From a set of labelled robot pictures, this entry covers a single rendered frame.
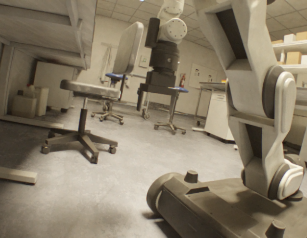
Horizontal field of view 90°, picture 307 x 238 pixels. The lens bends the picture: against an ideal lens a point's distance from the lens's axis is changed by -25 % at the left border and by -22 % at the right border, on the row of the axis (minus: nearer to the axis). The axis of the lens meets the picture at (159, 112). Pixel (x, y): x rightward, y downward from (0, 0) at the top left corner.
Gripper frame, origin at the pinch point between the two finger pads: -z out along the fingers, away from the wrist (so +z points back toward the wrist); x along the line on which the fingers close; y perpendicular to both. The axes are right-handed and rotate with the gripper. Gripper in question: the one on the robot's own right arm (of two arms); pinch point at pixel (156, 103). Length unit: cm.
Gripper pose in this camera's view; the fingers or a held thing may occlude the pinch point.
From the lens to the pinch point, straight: 61.2
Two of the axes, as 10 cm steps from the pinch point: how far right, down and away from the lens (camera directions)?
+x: -9.3, -1.0, -3.7
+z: 1.6, -9.8, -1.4
